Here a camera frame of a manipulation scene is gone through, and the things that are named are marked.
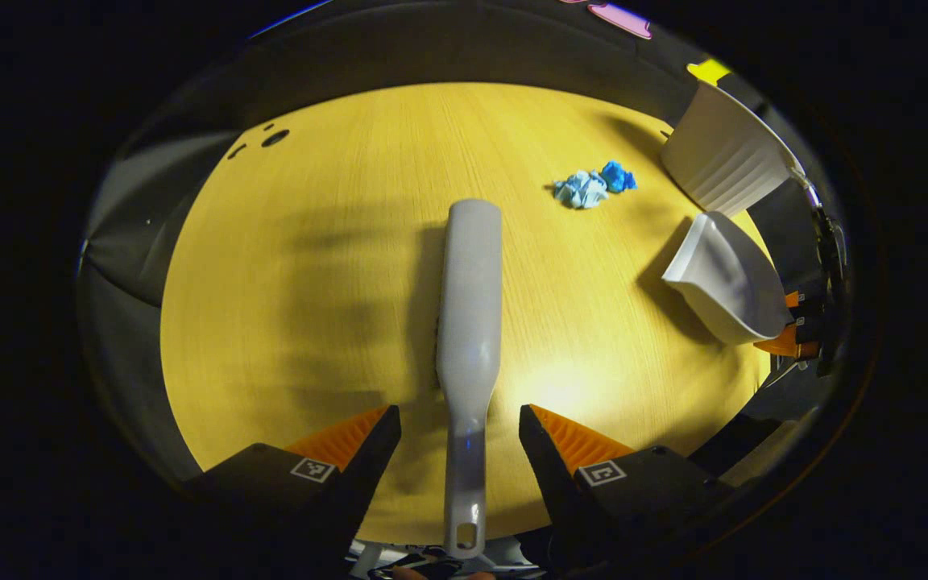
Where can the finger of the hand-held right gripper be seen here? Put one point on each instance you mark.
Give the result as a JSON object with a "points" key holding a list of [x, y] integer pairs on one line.
{"points": [[790, 342], [802, 304]]}

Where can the dark blue paper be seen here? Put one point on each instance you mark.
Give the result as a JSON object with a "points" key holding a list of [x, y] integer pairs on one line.
{"points": [[617, 176]]}

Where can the white ribbed garbage bin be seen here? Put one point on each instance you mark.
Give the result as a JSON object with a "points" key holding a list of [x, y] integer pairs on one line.
{"points": [[722, 161]]}

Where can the small grey broom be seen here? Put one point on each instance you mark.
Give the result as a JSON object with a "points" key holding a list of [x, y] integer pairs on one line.
{"points": [[470, 322]]}

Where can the grey dustpan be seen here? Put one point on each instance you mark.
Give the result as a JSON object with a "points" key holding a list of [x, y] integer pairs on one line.
{"points": [[722, 282]]}

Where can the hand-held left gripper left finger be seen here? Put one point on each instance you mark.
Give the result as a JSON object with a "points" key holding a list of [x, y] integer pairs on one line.
{"points": [[367, 475]]}

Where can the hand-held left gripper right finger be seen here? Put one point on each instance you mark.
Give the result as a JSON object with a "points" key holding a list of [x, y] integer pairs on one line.
{"points": [[548, 467]]}

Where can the light blue paper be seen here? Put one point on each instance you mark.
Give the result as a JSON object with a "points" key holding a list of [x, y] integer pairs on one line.
{"points": [[581, 192]]}

